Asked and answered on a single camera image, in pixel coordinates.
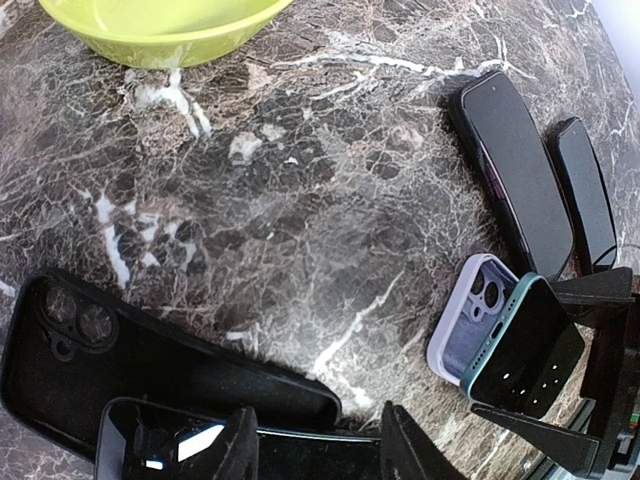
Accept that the black phone case bottom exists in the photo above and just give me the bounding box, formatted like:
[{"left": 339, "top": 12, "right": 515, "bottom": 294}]
[{"left": 1, "top": 268, "right": 342, "bottom": 460}]

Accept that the lavender phone case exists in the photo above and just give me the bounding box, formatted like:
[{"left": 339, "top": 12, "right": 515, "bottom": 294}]
[{"left": 426, "top": 253, "right": 518, "bottom": 386}]

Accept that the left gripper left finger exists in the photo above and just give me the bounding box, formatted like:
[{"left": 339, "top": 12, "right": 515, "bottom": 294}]
[{"left": 210, "top": 407, "right": 259, "bottom": 480}]

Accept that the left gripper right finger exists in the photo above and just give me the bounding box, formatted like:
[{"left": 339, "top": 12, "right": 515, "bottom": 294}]
[{"left": 380, "top": 401, "right": 466, "bottom": 480}]

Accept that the black phone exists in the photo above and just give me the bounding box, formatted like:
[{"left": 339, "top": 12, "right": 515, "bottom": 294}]
[
  {"left": 94, "top": 398, "right": 381, "bottom": 479},
  {"left": 549, "top": 117, "right": 618, "bottom": 275}
]

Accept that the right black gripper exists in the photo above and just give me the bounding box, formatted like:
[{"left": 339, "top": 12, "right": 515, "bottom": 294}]
[{"left": 471, "top": 267, "right": 639, "bottom": 475}]

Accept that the green plastic bowl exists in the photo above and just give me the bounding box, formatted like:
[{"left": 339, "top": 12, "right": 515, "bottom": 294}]
[{"left": 40, "top": 0, "right": 291, "bottom": 70}]

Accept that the dark phone with teal edge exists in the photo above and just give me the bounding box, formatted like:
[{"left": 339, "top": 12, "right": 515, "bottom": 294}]
[{"left": 460, "top": 272, "right": 585, "bottom": 419}]

